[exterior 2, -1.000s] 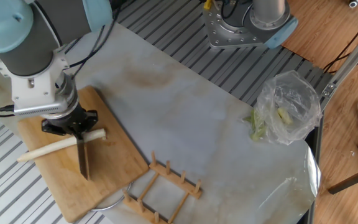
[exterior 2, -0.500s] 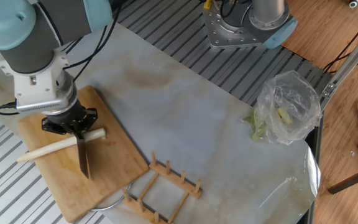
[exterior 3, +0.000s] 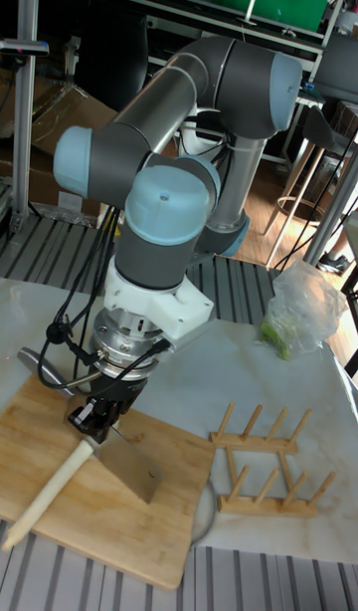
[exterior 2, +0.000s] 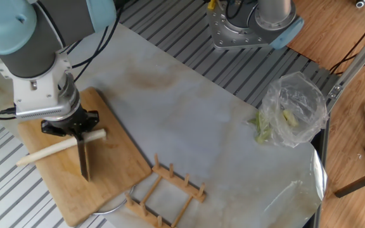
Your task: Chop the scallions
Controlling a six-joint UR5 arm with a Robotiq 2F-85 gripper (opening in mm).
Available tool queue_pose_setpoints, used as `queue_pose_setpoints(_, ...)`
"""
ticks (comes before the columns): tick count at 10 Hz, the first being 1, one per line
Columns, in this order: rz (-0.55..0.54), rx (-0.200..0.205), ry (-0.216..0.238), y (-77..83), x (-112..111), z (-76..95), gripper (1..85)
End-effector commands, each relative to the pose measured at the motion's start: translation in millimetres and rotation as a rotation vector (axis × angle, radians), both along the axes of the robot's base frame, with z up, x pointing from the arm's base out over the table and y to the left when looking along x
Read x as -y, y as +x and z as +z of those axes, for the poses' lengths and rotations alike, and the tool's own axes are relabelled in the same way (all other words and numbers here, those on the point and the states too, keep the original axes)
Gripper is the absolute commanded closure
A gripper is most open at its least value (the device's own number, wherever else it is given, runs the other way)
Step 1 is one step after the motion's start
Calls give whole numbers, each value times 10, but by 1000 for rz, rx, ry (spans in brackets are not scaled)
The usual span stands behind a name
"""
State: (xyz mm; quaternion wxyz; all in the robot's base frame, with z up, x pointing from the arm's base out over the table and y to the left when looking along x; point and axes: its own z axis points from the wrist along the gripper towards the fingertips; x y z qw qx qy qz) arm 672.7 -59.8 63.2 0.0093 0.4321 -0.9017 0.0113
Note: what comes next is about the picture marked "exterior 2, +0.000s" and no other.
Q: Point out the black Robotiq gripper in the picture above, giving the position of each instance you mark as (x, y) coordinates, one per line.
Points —
(71, 120)

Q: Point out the clear plastic bag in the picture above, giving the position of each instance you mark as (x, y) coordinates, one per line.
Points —
(303, 104)

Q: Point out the yellow plastic clip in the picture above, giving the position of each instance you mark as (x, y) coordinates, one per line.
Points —
(212, 4)

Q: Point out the aluminium frame beam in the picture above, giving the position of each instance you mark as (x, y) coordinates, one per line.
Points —
(356, 60)

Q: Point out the small white cylinder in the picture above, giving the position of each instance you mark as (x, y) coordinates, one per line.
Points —
(361, 3)

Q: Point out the wooden cutting board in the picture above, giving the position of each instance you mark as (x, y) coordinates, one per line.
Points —
(119, 171)

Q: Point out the green vegetable scraps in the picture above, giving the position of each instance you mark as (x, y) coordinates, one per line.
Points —
(261, 130)

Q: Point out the dark brown wooden bar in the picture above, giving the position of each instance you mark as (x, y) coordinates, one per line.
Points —
(360, 183)

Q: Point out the white scallion stalk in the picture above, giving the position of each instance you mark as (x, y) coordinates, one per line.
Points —
(49, 150)

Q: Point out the marble pattern table sheet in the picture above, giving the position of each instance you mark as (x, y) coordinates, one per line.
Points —
(185, 111)

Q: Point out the wooden peg rack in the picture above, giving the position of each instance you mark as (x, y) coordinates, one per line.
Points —
(176, 180)

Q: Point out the steel cleaver knife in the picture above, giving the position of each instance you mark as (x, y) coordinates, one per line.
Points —
(83, 161)

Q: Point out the pale green vegetable chunk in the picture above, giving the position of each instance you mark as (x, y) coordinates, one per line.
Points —
(291, 117)

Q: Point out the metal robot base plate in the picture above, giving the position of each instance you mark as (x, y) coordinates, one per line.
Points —
(220, 31)

